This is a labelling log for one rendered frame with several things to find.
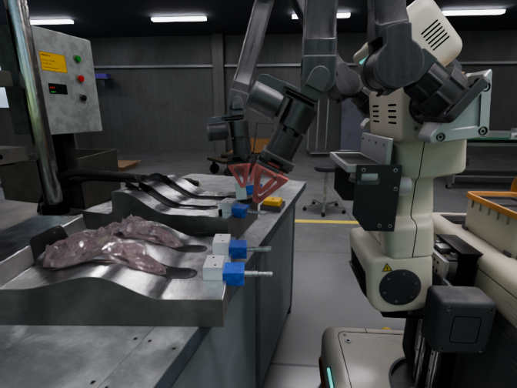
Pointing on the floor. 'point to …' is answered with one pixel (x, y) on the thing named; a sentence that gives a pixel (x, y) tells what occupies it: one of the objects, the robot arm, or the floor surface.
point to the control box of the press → (58, 95)
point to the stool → (325, 189)
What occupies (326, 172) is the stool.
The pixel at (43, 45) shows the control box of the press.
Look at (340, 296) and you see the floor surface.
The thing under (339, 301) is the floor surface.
